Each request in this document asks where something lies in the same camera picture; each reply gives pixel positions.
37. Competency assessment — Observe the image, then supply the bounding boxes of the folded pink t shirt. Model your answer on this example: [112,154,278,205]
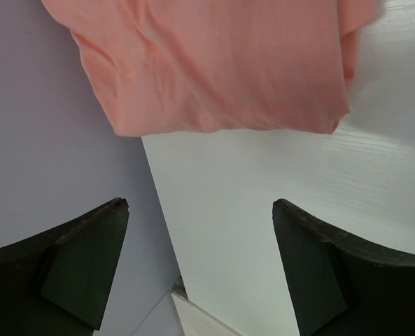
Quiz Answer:
[43,0,381,137]

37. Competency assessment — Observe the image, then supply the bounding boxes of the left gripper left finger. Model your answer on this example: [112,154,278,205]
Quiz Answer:
[0,198,129,336]

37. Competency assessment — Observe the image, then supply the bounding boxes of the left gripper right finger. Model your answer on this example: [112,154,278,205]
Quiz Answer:
[272,199,415,335]

